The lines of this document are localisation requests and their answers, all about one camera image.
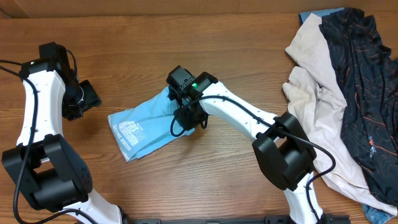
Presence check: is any light blue printed t-shirt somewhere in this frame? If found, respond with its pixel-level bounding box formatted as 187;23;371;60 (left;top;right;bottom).
108;87;194;162

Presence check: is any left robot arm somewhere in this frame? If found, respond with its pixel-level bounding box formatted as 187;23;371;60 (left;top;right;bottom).
2;42;132;224

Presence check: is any beige garment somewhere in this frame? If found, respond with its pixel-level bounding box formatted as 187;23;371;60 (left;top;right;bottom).
282;14;397;215

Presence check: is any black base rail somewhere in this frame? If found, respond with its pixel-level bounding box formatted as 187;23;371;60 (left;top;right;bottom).
123;214;351;224

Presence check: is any dark patterned garment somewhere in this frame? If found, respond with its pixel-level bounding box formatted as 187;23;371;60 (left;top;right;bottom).
320;8;397;206

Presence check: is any blue denim garment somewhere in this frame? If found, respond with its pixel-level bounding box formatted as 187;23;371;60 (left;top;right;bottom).
361;203;394;224

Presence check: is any dark blue folded cloth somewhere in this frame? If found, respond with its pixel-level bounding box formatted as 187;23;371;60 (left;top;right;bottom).
299;7;344;24

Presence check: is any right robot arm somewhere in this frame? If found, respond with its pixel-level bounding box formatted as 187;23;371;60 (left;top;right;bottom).
166;66;323;223

